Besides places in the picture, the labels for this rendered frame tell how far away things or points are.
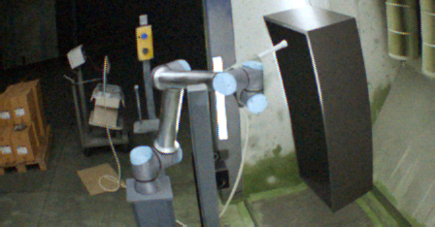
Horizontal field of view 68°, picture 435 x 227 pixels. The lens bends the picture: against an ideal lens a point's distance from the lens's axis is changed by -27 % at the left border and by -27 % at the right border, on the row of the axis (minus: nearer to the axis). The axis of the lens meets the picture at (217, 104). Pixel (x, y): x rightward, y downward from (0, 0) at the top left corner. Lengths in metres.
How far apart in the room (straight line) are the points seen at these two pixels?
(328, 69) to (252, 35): 1.13
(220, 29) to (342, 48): 1.20
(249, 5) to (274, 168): 1.36
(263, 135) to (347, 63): 1.40
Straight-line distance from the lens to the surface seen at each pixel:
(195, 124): 1.14
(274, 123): 3.36
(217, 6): 3.05
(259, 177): 3.53
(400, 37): 3.28
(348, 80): 2.22
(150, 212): 2.63
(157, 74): 2.15
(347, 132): 2.33
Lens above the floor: 1.96
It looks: 19 degrees down
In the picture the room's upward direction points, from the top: 4 degrees counter-clockwise
